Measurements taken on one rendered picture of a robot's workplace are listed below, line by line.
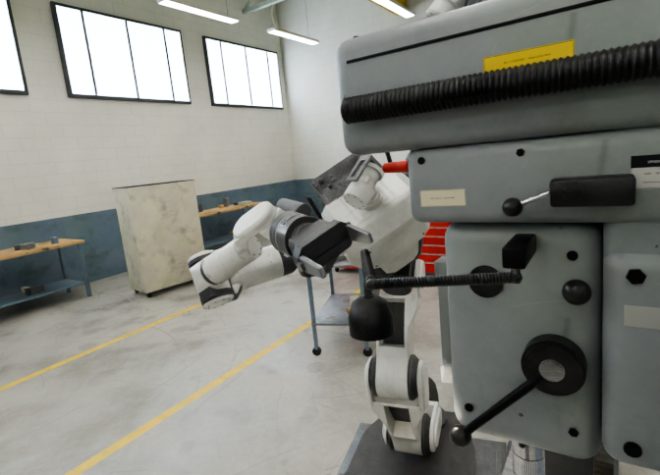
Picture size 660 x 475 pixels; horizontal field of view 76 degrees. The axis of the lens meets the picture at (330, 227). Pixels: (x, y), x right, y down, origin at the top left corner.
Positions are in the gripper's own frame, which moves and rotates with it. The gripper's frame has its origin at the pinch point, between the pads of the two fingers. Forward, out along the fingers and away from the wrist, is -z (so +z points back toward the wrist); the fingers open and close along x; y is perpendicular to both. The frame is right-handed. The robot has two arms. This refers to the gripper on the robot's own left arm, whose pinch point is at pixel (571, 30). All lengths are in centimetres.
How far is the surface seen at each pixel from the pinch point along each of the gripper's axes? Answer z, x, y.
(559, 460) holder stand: -40, -13, -77
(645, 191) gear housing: -25.5, 27.1, -12.9
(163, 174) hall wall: 711, -282, -438
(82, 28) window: 814, -158, -207
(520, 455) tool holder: -33, 19, -57
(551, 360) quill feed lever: -29, 29, -34
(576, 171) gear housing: -19.1, 28.5, -13.9
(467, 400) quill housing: -24, 28, -48
